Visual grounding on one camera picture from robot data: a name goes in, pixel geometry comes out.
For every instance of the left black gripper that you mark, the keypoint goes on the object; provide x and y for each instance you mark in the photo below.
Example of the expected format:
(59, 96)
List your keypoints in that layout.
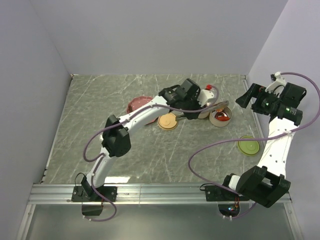
(191, 115)

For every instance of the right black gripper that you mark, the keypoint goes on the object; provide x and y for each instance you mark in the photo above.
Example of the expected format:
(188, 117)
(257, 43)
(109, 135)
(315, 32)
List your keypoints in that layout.
(253, 91)

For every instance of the metal tongs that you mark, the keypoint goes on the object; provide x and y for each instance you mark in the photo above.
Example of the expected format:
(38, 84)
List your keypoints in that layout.
(209, 108)

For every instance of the beige round lid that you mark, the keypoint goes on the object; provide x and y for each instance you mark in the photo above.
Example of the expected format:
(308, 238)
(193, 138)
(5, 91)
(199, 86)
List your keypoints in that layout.
(167, 122)

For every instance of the beige steel container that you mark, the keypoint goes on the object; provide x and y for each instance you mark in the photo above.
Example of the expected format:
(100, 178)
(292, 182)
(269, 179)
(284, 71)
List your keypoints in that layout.
(204, 114)
(217, 123)

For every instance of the red sausage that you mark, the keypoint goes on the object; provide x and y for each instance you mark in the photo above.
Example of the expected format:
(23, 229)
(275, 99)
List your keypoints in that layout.
(221, 116)

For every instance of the green round lid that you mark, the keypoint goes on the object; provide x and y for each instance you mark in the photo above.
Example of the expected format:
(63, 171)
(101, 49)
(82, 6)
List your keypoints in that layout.
(248, 148)

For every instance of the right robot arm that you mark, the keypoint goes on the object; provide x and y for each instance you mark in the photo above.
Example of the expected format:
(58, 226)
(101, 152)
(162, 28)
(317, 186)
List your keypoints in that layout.
(266, 182)

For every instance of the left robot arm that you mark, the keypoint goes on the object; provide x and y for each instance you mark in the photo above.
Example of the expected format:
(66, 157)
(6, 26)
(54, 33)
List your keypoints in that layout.
(187, 98)

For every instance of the pink polka dot plate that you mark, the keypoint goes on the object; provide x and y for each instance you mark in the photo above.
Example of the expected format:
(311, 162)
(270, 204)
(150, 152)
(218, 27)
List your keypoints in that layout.
(137, 102)

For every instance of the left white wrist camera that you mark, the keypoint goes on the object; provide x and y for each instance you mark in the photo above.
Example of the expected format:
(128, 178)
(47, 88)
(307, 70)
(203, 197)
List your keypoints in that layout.
(207, 97)

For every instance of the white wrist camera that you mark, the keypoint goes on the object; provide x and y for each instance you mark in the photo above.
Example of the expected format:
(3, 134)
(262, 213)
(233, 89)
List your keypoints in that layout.
(277, 81)
(207, 97)

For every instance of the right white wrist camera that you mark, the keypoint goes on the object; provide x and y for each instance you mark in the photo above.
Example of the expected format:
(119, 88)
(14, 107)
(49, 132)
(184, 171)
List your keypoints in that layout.
(277, 81)

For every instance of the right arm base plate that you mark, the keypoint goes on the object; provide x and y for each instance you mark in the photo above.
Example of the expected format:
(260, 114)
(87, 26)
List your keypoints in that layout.
(216, 194)

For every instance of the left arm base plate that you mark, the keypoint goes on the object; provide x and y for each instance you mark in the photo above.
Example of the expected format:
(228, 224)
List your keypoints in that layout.
(79, 195)

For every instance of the aluminium rail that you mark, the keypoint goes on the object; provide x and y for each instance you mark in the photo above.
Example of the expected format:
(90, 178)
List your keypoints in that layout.
(136, 193)

